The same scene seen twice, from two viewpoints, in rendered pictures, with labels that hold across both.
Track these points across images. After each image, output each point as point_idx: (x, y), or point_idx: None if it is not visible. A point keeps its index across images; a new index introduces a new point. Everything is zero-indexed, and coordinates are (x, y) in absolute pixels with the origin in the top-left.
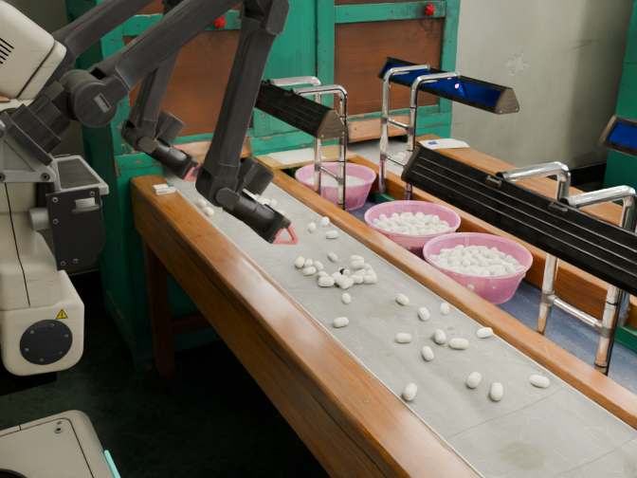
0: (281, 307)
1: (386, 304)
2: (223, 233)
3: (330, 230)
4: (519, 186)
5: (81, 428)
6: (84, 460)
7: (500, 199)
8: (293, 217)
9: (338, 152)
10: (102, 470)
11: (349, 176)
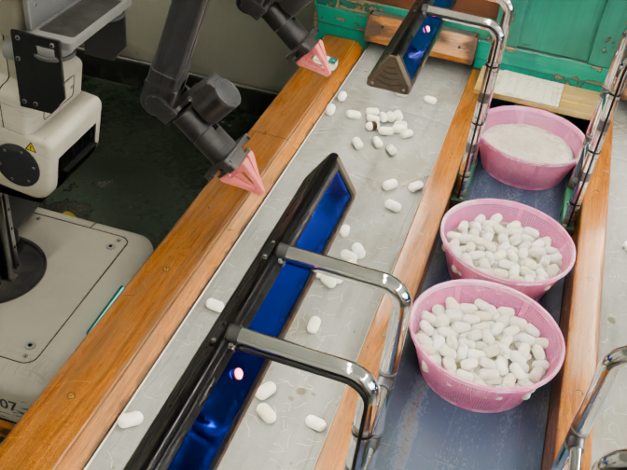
0: (186, 253)
1: (295, 319)
2: (303, 142)
3: (407, 200)
4: (258, 276)
5: (126, 255)
6: (93, 284)
7: (248, 278)
8: (400, 162)
9: (475, 109)
10: (93, 302)
11: (564, 145)
